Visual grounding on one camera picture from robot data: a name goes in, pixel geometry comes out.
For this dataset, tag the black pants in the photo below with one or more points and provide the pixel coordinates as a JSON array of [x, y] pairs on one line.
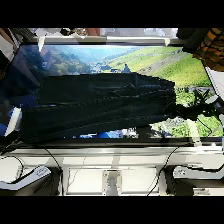
[[100, 106]]

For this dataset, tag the checked shirt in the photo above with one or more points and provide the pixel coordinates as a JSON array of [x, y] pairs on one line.
[[211, 50]]

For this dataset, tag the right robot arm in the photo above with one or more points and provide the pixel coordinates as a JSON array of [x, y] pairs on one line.
[[200, 173]]

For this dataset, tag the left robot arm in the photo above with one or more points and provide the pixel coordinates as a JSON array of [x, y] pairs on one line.
[[31, 178]]

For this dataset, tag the black garment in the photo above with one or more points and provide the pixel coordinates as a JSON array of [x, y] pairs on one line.
[[191, 38]]

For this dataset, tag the silver frame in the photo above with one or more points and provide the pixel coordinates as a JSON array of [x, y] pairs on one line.
[[113, 155]]

